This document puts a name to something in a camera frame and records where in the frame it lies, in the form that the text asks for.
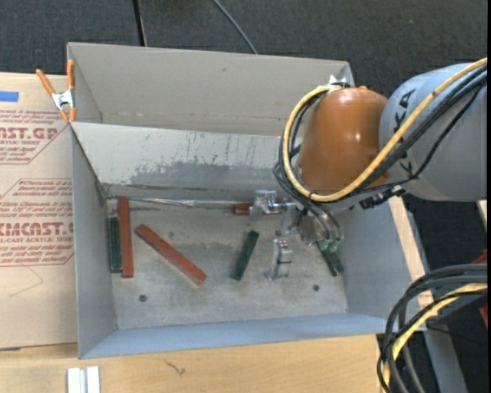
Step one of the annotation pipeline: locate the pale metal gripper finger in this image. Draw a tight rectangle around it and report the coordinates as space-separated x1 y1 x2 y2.
264 237 295 282
250 189 296 221

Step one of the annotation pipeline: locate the dark green flat block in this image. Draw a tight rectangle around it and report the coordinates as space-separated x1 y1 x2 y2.
107 216 124 273
319 244 345 278
229 229 260 282

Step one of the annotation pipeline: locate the grey metal bin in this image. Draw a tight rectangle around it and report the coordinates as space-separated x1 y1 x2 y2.
66 42 394 360

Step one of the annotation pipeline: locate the brown cardboard board red print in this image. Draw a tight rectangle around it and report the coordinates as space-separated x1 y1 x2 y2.
0 70 79 352

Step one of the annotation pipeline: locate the black cylinder on white bracket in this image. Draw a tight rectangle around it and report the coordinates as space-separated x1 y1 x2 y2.
354 185 406 211

